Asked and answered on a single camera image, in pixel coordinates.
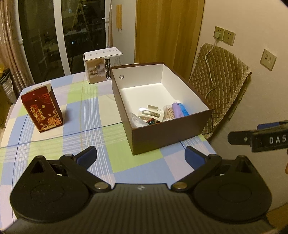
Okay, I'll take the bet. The white flip-cap bottle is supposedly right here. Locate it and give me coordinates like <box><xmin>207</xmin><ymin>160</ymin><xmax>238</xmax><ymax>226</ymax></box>
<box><xmin>179</xmin><ymin>102</ymin><xmax>190</xmax><ymax>116</ymax></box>

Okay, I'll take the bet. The brown cardboard box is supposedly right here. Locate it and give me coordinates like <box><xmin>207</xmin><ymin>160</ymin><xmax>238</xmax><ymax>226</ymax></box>
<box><xmin>111</xmin><ymin>62</ymin><xmax>214</xmax><ymax>156</ymax></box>

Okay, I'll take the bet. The purple tube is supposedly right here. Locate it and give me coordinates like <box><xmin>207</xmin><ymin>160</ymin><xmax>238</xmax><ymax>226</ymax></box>
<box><xmin>172</xmin><ymin>102</ymin><xmax>183</xmax><ymax>118</ymax></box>

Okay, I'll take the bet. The chair with quilted cover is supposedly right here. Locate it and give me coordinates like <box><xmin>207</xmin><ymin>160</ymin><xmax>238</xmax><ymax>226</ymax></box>
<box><xmin>188</xmin><ymin>43</ymin><xmax>252</xmax><ymax>140</ymax></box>

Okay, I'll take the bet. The red gift box gold print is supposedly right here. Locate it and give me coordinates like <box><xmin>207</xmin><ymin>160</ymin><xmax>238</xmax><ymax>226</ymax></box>
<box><xmin>21</xmin><ymin>83</ymin><xmax>63</xmax><ymax>134</ymax></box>

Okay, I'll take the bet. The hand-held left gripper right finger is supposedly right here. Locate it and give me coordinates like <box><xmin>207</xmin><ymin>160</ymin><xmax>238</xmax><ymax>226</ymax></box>
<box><xmin>170</xmin><ymin>145</ymin><xmax>263</xmax><ymax>193</ymax></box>

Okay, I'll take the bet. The wooden door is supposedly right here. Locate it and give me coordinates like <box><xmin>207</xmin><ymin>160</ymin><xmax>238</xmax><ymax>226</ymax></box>
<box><xmin>135</xmin><ymin>0</ymin><xmax>205</xmax><ymax>79</ymax></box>

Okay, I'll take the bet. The yellow paper strip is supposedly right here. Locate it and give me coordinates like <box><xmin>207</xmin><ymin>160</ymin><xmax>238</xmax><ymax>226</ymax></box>
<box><xmin>116</xmin><ymin>4</ymin><xmax>122</xmax><ymax>31</ymax></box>

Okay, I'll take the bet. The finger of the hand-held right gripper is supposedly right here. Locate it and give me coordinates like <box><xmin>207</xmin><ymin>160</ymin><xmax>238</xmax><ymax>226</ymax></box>
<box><xmin>257</xmin><ymin>121</ymin><xmax>288</xmax><ymax>131</ymax></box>
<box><xmin>228</xmin><ymin>130</ymin><xmax>254</xmax><ymax>147</ymax></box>

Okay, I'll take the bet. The beige curtain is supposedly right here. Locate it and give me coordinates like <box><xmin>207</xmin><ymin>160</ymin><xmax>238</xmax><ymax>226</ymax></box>
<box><xmin>0</xmin><ymin>0</ymin><xmax>34</xmax><ymax>90</ymax></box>

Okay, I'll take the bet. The bag of cotton swabs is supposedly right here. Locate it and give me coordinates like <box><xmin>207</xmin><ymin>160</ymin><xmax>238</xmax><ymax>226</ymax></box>
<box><xmin>162</xmin><ymin>105</ymin><xmax>176</xmax><ymax>122</ymax></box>

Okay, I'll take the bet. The beige wall socket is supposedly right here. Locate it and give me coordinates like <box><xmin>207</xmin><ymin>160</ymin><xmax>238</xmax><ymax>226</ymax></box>
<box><xmin>213</xmin><ymin>26</ymin><xmax>225</xmax><ymax>41</ymax></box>
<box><xmin>223</xmin><ymin>29</ymin><xmax>236</xmax><ymax>46</ymax></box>

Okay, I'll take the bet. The white charger with cable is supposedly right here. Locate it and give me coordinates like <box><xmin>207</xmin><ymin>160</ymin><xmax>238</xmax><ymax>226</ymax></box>
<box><xmin>202</xmin><ymin>31</ymin><xmax>222</xmax><ymax>100</ymax></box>

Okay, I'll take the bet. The square wall plate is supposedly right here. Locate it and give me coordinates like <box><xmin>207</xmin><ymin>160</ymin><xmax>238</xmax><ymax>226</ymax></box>
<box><xmin>260</xmin><ymin>49</ymin><xmax>277</xmax><ymax>71</ymax></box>

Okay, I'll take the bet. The stack of white bowls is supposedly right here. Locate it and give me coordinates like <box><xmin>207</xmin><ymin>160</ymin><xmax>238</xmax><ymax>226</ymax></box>
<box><xmin>1</xmin><ymin>76</ymin><xmax>18</xmax><ymax>105</ymax></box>

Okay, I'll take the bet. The white product box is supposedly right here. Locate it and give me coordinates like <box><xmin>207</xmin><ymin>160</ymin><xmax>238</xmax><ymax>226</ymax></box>
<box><xmin>83</xmin><ymin>47</ymin><xmax>123</xmax><ymax>85</ymax></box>

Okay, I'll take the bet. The sliding glass door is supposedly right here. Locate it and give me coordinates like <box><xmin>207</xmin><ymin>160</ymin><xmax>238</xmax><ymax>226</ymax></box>
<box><xmin>18</xmin><ymin>0</ymin><xmax>108</xmax><ymax>86</ymax></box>

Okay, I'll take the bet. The wooden pole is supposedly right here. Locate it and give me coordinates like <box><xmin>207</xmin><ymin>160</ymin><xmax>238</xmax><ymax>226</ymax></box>
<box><xmin>107</xmin><ymin>0</ymin><xmax>114</xmax><ymax>49</ymax></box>

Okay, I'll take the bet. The white hair claw clip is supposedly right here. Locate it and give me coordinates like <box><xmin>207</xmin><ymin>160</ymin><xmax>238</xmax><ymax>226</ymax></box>
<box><xmin>138</xmin><ymin>105</ymin><xmax>166</xmax><ymax>123</ymax></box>

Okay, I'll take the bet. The checkered tablecloth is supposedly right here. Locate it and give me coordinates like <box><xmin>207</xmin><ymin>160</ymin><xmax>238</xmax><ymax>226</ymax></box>
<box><xmin>0</xmin><ymin>72</ymin><xmax>217</xmax><ymax>225</ymax></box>

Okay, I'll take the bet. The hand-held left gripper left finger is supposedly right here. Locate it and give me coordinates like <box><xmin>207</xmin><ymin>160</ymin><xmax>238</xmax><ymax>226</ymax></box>
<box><xmin>22</xmin><ymin>145</ymin><xmax>112</xmax><ymax>193</ymax></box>

